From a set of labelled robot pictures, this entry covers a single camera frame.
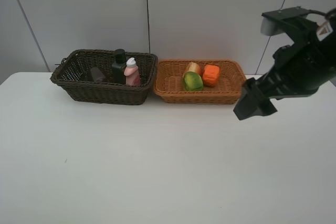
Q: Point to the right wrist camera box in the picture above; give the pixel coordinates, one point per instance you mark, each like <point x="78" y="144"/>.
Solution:
<point x="291" y="21"/>

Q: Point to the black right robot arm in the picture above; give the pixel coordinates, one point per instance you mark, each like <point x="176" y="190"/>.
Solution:
<point x="299" y="69"/>

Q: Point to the red orange toy peach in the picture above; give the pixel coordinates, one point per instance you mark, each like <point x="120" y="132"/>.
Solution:
<point x="193" y="67"/>

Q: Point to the dark green square bottle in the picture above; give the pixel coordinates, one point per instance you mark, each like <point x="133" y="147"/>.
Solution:
<point x="119" y="66"/>

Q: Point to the orange squishy toy fruit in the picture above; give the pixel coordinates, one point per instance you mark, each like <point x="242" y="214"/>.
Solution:
<point x="211" y="75"/>

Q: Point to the green squishy toy fruit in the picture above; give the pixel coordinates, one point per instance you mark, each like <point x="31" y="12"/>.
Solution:
<point x="192" y="81"/>

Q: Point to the translucent purple plastic cup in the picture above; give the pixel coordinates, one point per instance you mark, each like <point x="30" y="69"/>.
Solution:
<point x="96" y="74"/>

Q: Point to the light orange wicker basket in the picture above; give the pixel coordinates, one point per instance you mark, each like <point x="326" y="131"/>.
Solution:
<point x="168" y="82"/>

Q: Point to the dark brown wicker basket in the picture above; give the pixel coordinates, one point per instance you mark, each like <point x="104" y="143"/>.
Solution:
<point x="71" y="75"/>

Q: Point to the pink bottle white cap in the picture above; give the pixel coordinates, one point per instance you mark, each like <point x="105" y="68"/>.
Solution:
<point x="131" y="73"/>

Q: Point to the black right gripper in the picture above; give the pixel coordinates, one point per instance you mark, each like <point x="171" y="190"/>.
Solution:
<point x="299" y="70"/>

